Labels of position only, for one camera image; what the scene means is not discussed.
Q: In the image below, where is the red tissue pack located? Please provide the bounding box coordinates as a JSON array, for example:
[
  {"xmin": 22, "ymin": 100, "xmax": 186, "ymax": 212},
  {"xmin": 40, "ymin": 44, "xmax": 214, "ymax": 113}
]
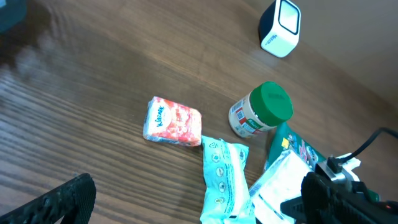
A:
[{"xmin": 143, "ymin": 96, "xmax": 202, "ymax": 146}]

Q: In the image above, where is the grey plastic mesh basket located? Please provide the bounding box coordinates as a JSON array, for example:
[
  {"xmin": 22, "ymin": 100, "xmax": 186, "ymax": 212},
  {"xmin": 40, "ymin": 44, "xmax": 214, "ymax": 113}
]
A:
[{"xmin": 0, "ymin": 0, "xmax": 27, "ymax": 33}]

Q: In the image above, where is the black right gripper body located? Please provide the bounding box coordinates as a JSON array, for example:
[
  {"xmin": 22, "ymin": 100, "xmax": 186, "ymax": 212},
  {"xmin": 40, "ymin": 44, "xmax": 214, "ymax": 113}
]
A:
[{"xmin": 279, "ymin": 180, "xmax": 374, "ymax": 224}]

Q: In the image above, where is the teal white pack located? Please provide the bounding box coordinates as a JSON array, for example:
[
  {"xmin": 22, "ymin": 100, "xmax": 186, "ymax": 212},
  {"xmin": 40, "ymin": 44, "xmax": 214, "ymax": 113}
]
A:
[{"xmin": 200, "ymin": 136, "xmax": 256, "ymax": 224}]

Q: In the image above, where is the white barcode scanner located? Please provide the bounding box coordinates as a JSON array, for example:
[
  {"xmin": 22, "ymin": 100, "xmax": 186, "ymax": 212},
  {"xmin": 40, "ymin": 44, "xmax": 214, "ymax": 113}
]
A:
[{"xmin": 258, "ymin": 0, "xmax": 302, "ymax": 58}]

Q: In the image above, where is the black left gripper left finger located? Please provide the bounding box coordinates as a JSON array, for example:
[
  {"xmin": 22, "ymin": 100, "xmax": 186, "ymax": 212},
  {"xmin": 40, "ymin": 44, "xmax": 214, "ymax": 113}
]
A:
[{"xmin": 1, "ymin": 173, "xmax": 96, "ymax": 224}]

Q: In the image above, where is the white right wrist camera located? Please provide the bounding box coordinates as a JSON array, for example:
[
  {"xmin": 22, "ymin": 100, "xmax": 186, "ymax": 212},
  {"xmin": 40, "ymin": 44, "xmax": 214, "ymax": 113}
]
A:
[{"xmin": 315, "ymin": 153, "xmax": 361, "ymax": 187}]

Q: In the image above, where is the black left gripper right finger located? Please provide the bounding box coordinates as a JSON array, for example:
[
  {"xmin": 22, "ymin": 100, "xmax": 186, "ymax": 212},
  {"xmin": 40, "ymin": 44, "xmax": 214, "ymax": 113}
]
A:
[{"xmin": 301, "ymin": 172, "xmax": 397, "ymax": 224}]

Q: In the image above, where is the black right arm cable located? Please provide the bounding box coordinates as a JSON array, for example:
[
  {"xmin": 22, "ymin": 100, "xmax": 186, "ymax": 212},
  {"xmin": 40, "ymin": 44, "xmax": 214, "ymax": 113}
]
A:
[{"xmin": 326, "ymin": 126, "xmax": 398, "ymax": 174}]

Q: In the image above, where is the green lid jar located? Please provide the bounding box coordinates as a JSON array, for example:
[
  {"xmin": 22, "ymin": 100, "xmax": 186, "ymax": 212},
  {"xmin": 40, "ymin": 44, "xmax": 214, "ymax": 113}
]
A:
[{"xmin": 228, "ymin": 82, "xmax": 294, "ymax": 139}]

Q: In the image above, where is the green 3M gloves package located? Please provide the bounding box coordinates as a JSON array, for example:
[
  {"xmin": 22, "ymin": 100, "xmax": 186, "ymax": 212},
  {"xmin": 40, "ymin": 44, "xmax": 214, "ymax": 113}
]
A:
[{"xmin": 263, "ymin": 121, "xmax": 381, "ymax": 203}]

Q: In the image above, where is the white blue pouch pack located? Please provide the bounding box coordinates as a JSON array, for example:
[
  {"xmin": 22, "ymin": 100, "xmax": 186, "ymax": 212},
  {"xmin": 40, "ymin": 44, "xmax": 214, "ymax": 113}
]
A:
[{"xmin": 249, "ymin": 150, "xmax": 310, "ymax": 224}]

